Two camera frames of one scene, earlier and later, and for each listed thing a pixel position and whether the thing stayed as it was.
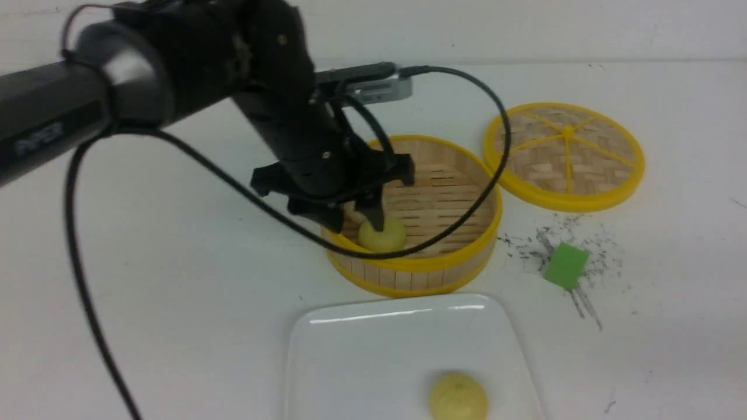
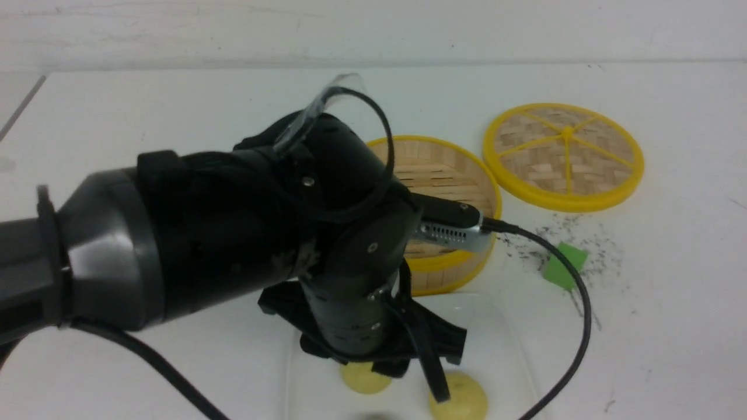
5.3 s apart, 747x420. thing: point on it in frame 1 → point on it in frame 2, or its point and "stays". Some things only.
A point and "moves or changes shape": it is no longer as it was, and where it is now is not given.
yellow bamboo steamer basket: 449,181 stays
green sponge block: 566,266 stays
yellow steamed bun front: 392,239 moves or changes shape
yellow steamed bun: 458,396 stays
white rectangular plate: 379,359 stays
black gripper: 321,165 → 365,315
